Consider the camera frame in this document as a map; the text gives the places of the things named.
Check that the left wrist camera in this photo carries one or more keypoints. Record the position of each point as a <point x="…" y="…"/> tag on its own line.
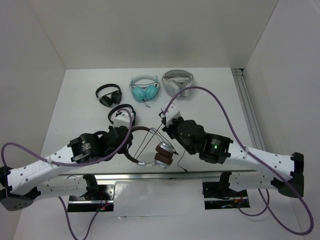
<point x="122" y="119"/>

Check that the black headphones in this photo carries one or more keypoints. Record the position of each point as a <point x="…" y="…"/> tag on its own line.
<point x="122" y="107"/>
<point x="111" y="98"/>

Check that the black headphones far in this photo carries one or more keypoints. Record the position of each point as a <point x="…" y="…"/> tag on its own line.
<point x="111" y="98"/>

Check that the white grey gaming headset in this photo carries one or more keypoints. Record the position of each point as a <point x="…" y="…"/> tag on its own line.
<point x="176" y="80"/>

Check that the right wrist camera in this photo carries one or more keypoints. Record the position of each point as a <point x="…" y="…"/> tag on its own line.
<point x="172" y="113"/>

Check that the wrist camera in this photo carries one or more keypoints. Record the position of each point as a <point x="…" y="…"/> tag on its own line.
<point x="172" y="113"/>
<point x="122" y="119"/>

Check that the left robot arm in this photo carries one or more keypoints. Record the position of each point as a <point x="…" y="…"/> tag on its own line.
<point x="42" y="179"/>

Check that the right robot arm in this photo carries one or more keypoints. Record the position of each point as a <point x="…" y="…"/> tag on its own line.
<point x="285" y="173"/>

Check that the brown silver headphones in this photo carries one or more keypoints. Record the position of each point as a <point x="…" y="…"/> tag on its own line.
<point x="164" y="150"/>

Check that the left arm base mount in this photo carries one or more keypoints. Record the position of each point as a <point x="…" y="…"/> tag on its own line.
<point x="102" y="201"/>

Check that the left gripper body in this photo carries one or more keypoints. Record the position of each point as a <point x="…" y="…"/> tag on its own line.
<point x="124" y="149"/>

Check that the teal headphones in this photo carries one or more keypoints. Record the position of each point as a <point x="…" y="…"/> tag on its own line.
<point x="146" y="91"/>

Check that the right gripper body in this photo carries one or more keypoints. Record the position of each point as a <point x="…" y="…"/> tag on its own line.
<point x="171" y="129"/>

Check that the black headphones near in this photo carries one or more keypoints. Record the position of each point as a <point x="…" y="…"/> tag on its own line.
<point x="122" y="107"/>

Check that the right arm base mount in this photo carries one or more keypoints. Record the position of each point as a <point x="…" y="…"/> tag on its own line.
<point x="218" y="199"/>

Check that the aluminium rail right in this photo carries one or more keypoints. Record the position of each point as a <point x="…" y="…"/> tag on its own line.
<point x="248" y="109"/>

